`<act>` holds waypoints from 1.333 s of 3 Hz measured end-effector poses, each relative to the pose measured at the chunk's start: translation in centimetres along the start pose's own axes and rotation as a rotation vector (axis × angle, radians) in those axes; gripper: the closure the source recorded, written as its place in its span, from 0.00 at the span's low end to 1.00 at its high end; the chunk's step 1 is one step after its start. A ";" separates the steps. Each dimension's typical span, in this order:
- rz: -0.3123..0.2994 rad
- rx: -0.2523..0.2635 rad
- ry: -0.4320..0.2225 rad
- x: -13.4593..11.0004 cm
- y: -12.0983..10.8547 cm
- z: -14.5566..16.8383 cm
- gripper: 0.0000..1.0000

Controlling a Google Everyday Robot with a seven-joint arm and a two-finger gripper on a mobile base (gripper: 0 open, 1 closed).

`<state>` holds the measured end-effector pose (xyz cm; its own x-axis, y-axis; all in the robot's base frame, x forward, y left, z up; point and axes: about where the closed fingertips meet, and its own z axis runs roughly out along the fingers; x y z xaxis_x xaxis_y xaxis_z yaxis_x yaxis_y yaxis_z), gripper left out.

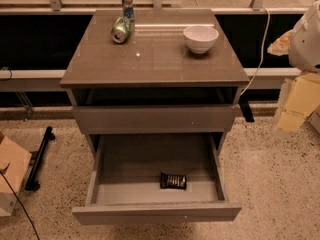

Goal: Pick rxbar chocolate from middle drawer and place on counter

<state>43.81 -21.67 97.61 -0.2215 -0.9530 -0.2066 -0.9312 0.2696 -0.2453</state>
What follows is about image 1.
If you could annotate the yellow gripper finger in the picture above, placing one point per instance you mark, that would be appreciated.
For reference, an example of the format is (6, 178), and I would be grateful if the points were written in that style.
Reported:
(281, 45)
(298, 99)

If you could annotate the black rxbar chocolate wrapper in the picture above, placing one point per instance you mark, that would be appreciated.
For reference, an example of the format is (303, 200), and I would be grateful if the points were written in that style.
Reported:
(173, 181)

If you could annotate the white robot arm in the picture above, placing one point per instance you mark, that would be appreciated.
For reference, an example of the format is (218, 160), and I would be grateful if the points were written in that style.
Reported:
(304, 49)

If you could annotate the grey drawer cabinet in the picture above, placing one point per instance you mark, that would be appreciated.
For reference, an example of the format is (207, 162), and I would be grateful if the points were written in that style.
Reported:
(154, 67)

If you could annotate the open grey middle drawer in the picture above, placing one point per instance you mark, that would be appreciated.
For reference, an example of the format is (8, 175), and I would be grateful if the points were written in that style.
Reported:
(125, 188)

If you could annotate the closed grey upper drawer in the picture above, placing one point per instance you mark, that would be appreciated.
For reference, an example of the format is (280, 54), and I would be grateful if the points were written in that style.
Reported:
(154, 119)

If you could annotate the white ceramic bowl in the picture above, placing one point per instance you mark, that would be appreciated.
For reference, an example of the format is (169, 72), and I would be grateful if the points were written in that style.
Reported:
(199, 39)

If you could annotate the green soda can lying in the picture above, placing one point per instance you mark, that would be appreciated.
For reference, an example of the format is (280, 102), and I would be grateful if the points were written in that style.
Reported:
(121, 30)

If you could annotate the black metal stand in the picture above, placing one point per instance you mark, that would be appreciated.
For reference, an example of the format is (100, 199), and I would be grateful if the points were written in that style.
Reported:
(32, 183)

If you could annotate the cardboard box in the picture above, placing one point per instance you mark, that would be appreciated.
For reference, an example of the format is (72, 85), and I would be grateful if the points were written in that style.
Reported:
(14, 159)

